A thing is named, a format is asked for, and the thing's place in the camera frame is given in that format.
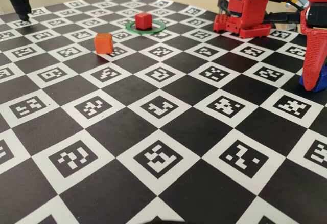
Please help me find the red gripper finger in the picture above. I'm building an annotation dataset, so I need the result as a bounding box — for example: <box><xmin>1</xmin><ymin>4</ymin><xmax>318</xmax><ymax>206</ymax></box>
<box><xmin>302</xmin><ymin>26</ymin><xmax>327</xmax><ymax>92</ymax></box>

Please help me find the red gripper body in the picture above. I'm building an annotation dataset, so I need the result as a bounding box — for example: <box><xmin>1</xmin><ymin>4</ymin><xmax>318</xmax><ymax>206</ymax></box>
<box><xmin>300</xmin><ymin>0</ymin><xmax>327</xmax><ymax>34</ymax></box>

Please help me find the blue cube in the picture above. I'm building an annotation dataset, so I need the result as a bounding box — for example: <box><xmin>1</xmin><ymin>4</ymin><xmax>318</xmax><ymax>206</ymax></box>
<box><xmin>298</xmin><ymin>64</ymin><xmax>327</xmax><ymax>93</ymax></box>

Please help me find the red cube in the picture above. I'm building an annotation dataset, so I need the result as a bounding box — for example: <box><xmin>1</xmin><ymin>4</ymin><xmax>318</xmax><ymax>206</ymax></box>
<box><xmin>134</xmin><ymin>12</ymin><xmax>153</xmax><ymax>30</ymax></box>

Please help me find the orange cube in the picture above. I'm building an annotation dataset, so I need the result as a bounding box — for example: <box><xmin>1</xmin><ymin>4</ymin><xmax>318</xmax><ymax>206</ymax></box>
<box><xmin>94</xmin><ymin>33</ymin><xmax>114</xmax><ymax>55</ymax></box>

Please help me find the red perforated robot base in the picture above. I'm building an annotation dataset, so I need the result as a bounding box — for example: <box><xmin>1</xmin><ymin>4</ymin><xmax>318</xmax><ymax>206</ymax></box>
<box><xmin>213</xmin><ymin>13</ymin><xmax>272</xmax><ymax>39</ymax></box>

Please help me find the black clamp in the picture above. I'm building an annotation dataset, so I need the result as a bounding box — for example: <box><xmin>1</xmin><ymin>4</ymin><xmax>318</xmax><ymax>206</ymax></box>
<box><xmin>217</xmin><ymin>0</ymin><xmax>229</xmax><ymax>16</ymax></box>

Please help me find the black white marker mat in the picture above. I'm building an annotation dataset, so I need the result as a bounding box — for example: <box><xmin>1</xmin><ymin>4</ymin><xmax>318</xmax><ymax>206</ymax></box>
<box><xmin>0</xmin><ymin>0</ymin><xmax>327</xmax><ymax>224</ymax></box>

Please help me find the black clamp handle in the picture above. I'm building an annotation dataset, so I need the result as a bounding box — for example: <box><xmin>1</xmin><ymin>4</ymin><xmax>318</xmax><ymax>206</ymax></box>
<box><xmin>262</xmin><ymin>12</ymin><xmax>302</xmax><ymax>25</ymax></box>

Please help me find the green ring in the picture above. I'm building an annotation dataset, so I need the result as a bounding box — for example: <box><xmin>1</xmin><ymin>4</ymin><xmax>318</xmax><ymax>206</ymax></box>
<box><xmin>125</xmin><ymin>20</ymin><xmax>167</xmax><ymax>35</ymax></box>

